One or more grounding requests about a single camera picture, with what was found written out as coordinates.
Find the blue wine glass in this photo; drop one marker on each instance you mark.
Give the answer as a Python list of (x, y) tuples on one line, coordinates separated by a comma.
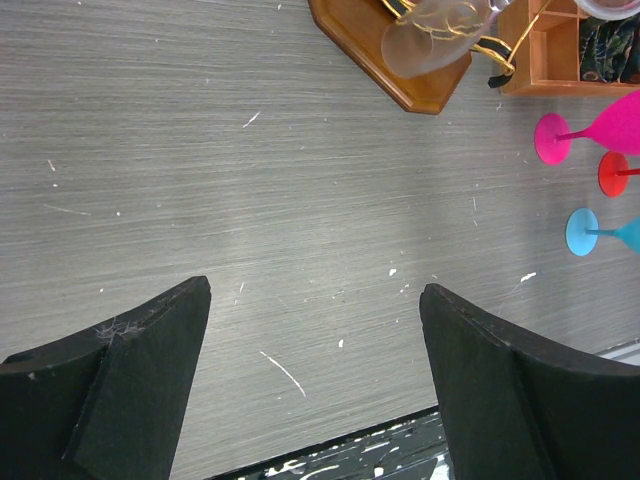
[(582, 232)]

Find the clear wine glass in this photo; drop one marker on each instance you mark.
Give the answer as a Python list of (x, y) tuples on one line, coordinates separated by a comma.
[(609, 10), (434, 34)]

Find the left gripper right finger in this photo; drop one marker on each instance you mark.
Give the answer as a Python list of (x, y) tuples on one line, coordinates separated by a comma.
[(517, 405)]

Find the dark fabric roll right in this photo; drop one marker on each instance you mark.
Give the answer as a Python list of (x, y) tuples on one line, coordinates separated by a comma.
[(609, 50)]

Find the red wine glass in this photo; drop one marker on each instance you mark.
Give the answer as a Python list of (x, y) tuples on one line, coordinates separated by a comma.
[(614, 173)]

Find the clear wine glass back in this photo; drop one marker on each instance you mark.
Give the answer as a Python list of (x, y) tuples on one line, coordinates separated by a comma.
[(434, 34)]

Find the gold wire wine glass rack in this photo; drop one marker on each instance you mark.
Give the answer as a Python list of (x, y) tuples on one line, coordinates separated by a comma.
[(357, 28)]

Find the wooden compartment tray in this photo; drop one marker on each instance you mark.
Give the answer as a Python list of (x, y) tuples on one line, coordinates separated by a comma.
[(546, 36)]

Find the pink wine glass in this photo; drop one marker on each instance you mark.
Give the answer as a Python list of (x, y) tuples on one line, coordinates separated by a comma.
[(616, 128)]

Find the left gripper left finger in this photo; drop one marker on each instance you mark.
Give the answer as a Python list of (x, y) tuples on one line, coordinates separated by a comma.
[(109, 401)]

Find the clear wine glass front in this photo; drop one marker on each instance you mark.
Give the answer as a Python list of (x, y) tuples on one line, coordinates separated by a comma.
[(609, 10)]

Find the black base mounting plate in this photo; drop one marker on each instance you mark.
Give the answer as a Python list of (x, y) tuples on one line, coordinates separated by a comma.
[(413, 446)]

